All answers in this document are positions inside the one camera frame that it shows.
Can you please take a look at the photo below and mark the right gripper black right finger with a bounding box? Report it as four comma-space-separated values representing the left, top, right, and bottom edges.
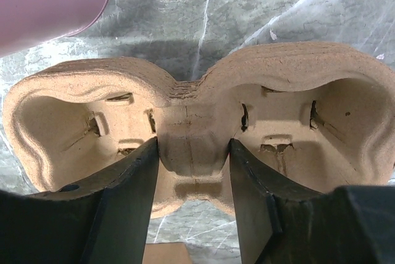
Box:
229, 139, 394, 263

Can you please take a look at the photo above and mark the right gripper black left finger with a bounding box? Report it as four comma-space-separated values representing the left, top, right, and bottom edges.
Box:
1, 138, 159, 263

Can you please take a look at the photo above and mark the single pulp cup carrier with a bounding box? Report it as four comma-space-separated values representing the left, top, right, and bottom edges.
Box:
1, 41, 395, 219

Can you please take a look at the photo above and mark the brown paper bag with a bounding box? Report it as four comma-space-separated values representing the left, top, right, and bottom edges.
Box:
142, 242, 193, 264

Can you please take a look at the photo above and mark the brown pulp cup carrier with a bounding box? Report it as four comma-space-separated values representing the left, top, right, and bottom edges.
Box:
26, 42, 394, 105

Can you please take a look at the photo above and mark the pink straw holder cup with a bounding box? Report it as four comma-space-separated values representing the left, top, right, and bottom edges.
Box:
1, 0, 108, 56

